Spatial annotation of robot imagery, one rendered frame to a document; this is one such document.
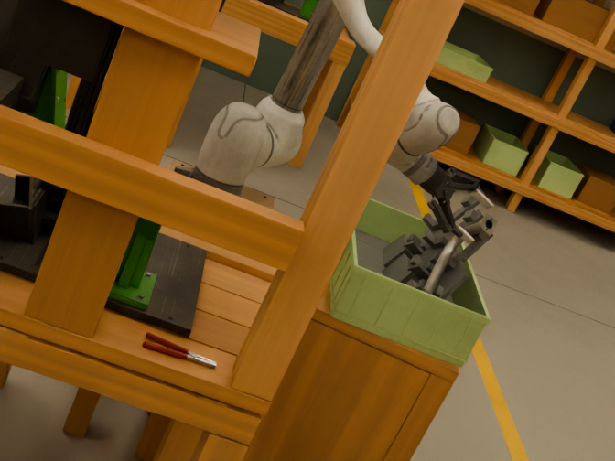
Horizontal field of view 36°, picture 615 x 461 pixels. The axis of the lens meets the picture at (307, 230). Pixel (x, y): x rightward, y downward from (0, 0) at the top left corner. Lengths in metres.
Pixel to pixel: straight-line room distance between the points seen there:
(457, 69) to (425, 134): 4.95
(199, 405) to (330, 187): 0.54
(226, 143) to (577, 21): 5.08
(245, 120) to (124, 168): 1.04
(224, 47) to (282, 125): 1.24
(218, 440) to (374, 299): 0.77
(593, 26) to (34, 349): 6.10
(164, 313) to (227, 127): 0.82
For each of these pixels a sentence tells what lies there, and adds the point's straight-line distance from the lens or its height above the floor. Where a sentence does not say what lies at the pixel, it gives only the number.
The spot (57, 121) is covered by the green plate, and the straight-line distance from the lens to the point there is 2.17.
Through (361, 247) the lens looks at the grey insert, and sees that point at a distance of 3.03.
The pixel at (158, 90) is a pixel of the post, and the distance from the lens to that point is 1.71.
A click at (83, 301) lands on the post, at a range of 1.89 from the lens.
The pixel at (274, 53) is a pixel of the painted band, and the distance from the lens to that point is 7.74.
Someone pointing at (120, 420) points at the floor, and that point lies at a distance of 3.27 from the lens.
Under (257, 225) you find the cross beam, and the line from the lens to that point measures 1.73.
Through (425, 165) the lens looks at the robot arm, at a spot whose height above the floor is 1.27.
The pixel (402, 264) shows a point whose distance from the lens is 2.86.
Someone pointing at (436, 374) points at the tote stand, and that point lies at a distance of 2.70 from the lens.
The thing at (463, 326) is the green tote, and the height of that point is 0.91.
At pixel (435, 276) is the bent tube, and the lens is 2.67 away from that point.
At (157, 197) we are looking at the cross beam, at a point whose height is 1.24.
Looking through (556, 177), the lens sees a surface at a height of 0.38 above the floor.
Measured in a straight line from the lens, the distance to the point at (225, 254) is 2.44.
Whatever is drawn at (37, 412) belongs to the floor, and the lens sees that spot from 3.18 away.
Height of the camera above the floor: 1.89
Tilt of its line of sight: 21 degrees down
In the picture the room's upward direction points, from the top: 25 degrees clockwise
